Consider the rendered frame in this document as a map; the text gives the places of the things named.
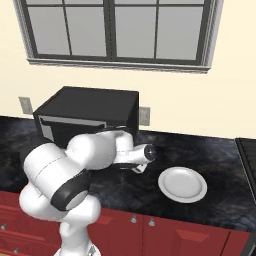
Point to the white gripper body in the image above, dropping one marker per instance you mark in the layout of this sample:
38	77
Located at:
139	168

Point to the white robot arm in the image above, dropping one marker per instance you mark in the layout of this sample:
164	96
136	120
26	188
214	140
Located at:
53	170

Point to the white round plate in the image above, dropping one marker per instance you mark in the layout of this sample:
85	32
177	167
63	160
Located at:
182	184

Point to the red cupboard door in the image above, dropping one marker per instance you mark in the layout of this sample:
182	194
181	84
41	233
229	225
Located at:
183	238
238	245
115	233

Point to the black toaster oven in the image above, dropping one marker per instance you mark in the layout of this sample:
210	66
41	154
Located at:
90	103

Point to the grey cupboard knob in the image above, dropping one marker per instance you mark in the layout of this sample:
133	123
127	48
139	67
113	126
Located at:
151	222
133	219

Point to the black hob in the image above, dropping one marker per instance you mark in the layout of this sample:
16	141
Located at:
248	160

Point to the red drawer front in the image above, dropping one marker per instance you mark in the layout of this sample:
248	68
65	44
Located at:
20	223
26	248

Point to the grey framed window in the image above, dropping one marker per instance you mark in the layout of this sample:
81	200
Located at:
113	30

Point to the grey drawer knob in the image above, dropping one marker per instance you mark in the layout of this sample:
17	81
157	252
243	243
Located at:
15	250
3	227

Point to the grey wall outlet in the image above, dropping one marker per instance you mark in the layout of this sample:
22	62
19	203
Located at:
25	105
144	116

